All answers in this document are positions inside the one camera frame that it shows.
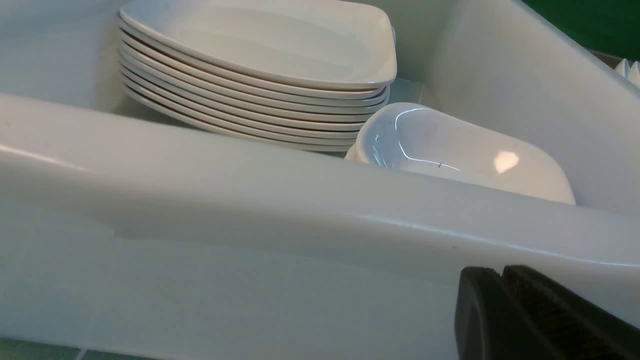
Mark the white plate stack below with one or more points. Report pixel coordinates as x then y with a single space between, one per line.
190 91

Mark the top white square plate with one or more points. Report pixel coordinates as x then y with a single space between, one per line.
332 45

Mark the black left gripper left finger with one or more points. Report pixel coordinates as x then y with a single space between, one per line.
489 324

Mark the large white plastic bin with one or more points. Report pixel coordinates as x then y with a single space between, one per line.
126 232

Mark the white small bowl in bin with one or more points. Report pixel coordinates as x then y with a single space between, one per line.
419 139

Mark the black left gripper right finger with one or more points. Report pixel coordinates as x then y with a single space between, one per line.
576 328

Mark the green backdrop cloth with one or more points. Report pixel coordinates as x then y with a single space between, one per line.
610 27

